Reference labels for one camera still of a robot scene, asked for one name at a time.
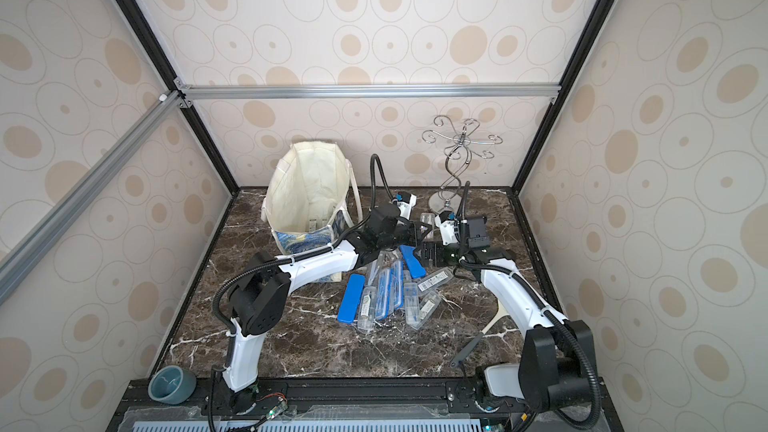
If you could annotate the clear case blue compass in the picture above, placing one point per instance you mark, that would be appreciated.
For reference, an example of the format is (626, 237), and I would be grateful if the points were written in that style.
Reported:
(396, 285)
(382, 305)

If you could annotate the aluminium frame rail back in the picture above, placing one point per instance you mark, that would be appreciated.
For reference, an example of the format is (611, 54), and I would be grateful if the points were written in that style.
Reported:
(378, 91)

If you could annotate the aluminium frame rail left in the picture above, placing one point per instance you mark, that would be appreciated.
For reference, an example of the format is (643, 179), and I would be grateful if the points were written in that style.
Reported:
(37, 243)

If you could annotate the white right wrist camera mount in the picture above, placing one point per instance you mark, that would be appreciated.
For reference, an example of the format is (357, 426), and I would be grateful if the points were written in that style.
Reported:
(446, 224)

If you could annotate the clear case blue compass front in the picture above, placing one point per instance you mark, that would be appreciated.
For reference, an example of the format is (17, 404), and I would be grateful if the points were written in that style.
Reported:
(382, 305)

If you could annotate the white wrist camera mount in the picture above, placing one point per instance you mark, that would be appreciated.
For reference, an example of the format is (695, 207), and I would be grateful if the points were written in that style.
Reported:
(405, 202)
(446, 224)

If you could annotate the clear case with barcode label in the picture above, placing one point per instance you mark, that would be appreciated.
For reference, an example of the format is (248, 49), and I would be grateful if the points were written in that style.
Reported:
(434, 281)

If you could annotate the black corner frame post left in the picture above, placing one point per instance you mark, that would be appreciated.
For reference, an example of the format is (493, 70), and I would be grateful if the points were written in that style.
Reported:
(152, 47)

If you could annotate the black corner frame post right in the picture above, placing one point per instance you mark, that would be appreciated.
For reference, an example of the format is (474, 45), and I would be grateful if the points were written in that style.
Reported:
(583, 47)

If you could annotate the Starry Night canvas tote bag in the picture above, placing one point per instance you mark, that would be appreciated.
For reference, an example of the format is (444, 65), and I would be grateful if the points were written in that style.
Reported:
(306, 202)

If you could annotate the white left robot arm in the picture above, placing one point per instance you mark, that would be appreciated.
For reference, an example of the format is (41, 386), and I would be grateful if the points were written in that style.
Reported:
(252, 303)

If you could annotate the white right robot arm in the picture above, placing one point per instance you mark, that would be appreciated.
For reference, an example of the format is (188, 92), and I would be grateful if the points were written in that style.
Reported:
(557, 369)

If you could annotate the chrome jewelry stand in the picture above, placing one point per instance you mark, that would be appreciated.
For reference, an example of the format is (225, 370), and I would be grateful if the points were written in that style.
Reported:
(459, 150)

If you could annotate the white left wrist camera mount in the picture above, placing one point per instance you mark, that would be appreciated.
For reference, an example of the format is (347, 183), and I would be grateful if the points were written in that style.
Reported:
(405, 202)

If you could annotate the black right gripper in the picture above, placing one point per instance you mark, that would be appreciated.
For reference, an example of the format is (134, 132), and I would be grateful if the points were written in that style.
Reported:
(441, 250)

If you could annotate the aluminium frame rail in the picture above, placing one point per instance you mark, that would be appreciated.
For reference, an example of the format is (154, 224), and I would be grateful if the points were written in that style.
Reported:
(37, 243)
(378, 91)

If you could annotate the clear case blue compass rear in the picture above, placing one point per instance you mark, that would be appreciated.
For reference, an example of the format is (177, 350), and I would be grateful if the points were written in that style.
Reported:
(396, 285)

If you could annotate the grey green bowl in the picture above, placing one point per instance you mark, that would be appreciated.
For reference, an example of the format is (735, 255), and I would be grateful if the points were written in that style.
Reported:
(172, 385)

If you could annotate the white spatula black handle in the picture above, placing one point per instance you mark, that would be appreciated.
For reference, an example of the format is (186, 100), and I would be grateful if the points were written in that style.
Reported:
(465, 352)

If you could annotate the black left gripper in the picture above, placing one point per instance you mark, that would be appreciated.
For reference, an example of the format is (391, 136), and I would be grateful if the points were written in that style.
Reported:
(416, 235)

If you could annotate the black corner frame post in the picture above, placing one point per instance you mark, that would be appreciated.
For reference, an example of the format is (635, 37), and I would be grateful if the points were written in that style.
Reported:
(583, 47)
(152, 47)

